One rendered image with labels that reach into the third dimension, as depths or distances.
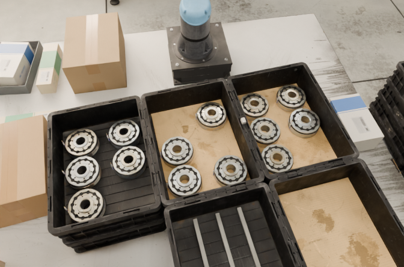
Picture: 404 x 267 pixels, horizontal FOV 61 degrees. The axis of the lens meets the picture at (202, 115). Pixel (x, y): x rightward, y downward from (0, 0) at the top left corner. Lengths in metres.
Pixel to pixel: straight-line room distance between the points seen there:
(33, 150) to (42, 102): 0.37
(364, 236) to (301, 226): 0.18
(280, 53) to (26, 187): 1.16
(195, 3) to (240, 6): 1.71
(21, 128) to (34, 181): 0.21
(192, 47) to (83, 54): 0.43
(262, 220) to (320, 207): 0.18
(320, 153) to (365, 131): 0.22
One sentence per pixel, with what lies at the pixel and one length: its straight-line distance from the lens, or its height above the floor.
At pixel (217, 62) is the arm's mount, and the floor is 0.80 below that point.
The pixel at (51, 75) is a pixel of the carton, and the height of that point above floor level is 0.76.
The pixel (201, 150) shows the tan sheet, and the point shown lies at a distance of 1.13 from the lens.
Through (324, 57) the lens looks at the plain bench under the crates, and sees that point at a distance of 1.67.
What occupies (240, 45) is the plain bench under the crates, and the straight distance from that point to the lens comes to 1.64.
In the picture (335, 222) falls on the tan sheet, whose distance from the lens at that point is 1.11.
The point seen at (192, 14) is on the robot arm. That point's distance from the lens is 1.29.
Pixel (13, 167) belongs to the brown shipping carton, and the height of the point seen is 0.86.
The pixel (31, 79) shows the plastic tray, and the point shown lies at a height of 0.72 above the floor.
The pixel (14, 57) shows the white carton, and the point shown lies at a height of 0.79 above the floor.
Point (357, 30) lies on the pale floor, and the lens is 3.03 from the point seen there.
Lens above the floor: 1.82
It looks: 55 degrees down
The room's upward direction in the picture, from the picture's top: straight up
